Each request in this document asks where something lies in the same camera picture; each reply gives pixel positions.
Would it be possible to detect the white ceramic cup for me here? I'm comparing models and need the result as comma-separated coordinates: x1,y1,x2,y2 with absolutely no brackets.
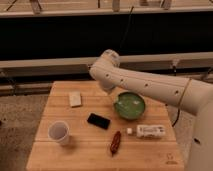
48,121,69,146

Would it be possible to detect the black rectangular block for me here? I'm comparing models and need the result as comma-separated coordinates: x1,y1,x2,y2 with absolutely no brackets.
87,113,110,129

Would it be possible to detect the white plastic bottle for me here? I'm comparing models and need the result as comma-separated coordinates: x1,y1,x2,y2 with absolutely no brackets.
126,124,166,138

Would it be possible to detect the white sponge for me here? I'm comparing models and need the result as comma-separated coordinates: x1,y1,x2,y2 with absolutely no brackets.
69,91,82,107

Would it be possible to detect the green bowl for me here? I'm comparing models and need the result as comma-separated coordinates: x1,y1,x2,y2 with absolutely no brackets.
113,92,146,120

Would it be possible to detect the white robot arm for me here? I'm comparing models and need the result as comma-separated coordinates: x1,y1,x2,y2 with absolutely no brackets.
89,49,213,171

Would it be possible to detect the wooden table board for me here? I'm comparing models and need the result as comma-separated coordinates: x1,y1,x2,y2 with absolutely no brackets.
26,81,184,171

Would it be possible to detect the black hanging cable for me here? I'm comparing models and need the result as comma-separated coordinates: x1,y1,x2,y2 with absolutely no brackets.
116,5,135,56

